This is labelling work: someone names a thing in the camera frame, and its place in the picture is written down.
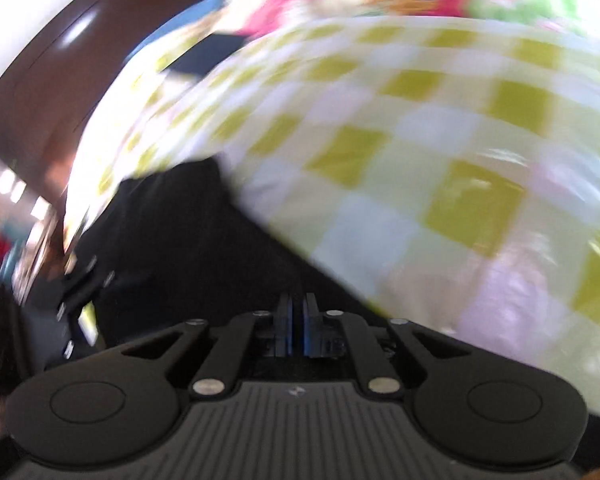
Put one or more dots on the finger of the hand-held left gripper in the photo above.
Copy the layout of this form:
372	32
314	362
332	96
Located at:
80	292

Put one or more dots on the black pants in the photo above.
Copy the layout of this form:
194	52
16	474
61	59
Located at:
180	240

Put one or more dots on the dark tablet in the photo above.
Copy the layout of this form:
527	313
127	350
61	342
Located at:
205	57

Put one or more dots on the blue pillow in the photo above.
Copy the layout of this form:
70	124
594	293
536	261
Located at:
140	52

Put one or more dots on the dark wooden headboard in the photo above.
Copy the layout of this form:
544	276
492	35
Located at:
55	75

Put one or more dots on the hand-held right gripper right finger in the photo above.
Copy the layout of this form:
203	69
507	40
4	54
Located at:
307	329

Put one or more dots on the green checkered plastic sheet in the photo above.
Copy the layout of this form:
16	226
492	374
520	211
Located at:
430	160

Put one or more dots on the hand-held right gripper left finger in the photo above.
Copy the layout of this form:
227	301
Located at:
285	327

